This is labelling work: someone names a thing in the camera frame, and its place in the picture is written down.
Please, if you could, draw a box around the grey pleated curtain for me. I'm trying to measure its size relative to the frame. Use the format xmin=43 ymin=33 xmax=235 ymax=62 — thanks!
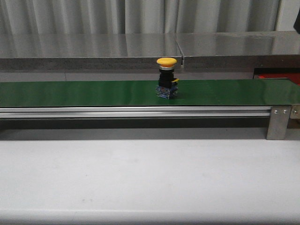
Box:
xmin=0 ymin=0 xmax=280 ymax=34

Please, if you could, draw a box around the yellow mushroom push button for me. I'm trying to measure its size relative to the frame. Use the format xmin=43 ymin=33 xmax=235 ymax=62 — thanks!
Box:
xmin=156 ymin=58 xmax=179 ymax=99

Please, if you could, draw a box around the steel conveyor support bracket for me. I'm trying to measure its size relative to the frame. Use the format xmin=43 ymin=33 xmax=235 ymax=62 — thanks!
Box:
xmin=266 ymin=106 xmax=291 ymax=140

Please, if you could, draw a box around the left grey stone slab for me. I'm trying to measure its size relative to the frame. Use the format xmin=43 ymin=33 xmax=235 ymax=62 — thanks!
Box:
xmin=0 ymin=34 xmax=182 ymax=70

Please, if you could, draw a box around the green conveyor belt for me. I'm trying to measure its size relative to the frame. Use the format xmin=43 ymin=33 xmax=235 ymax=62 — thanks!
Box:
xmin=0 ymin=79 xmax=300 ymax=107

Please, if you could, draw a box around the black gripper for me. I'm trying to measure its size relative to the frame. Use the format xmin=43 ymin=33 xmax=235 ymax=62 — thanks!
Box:
xmin=293 ymin=19 xmax=300 ymax=33

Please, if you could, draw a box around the steel conveyor end plate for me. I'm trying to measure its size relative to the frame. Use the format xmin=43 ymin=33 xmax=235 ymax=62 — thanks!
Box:
xmin=290 ymin=104 xmax=300 ymax=120

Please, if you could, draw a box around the red plastic tray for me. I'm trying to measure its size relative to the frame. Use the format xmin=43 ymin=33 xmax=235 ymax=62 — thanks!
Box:
xmin=258 ymin=73 xmax=300 ymax=84

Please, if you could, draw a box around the aluminium conveyor side rail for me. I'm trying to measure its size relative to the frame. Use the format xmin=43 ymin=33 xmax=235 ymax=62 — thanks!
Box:
xmin=0 ymin=106 xmax=271 ymax=119

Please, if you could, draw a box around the grey stone slab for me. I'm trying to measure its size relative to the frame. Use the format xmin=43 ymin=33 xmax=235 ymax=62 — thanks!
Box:
xmin=0 ymin=34 xmax=182 ymax=70
xmin=176 ymin=31 xmax=300 ymax=69

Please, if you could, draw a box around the right grey stone slab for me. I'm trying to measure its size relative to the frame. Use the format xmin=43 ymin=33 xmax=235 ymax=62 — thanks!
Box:
xmin=176 ymin=31 xmax=300 ymax=69

